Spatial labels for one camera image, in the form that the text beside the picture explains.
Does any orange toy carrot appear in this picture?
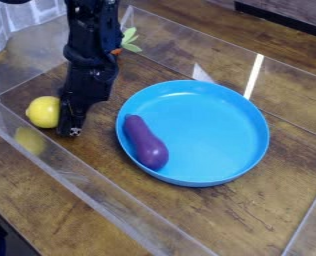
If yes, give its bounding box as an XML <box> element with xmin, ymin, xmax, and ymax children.
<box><xmin>111</xmin><ymin>27</ymin><xmax>142</xmax><ymax>56</ymax></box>

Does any purple toy eggplant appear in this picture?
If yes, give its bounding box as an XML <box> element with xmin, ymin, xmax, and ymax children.
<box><xmin>123</xmin><ymin>115</ymin><xmax>168</xmax><ymax>170</ymax></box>

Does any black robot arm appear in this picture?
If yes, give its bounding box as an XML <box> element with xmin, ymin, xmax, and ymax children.
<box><xmin>56</xmin><ymin>0</ymin><xmax>123</xmax><ymax>137</ymax></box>

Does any blue round plastic tray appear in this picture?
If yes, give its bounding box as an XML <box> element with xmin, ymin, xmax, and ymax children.
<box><xmin>115</xmin><ymin>80</ymin><xmax>269</xmax><ymax>187</ymax></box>

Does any white grid curtain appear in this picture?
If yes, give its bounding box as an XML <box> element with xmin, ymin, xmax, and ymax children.
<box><xmin>0</xmin><ymin>0</ymin><xmax>65</xmax><ymax>51</ymax></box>

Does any clear acrylic enclosure wall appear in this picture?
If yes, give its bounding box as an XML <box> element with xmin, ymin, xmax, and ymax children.
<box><xmin>0</xmin><ymin>0</ymin><xmax>316</xmax><ymax>256</ymax></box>

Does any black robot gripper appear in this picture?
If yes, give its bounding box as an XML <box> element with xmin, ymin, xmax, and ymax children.
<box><xmin>56</xmin><ymin>63</ymin><xmax>118</xmax><ymax>137</ymax></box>

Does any yellow toy lemon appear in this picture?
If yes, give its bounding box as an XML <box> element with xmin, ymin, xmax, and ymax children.
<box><xmin>25</xmin><ymin>96</ymin><xmax>59</xmax><ymax>129</ymax></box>

